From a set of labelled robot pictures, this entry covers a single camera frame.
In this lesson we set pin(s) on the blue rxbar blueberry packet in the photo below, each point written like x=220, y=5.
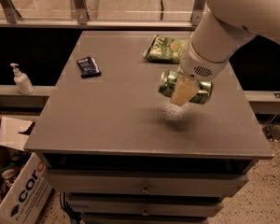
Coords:
x=88, y=67

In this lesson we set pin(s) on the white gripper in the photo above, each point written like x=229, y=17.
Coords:
x=200, y=64

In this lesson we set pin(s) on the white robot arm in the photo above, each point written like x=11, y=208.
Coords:
x=226, y=26

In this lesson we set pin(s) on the green soda can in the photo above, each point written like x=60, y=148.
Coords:
x=167, y=87

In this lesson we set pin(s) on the green chip bag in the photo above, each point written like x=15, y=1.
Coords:
x=165, y=49

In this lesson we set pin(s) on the white pump sanitizer bottle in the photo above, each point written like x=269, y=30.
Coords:
x=22, y=81

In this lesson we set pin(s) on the white cardboard box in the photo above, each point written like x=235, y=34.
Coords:
x=23, y=188

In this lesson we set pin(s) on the grey drawer cabinet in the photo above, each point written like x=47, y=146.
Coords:
x=121, y=153

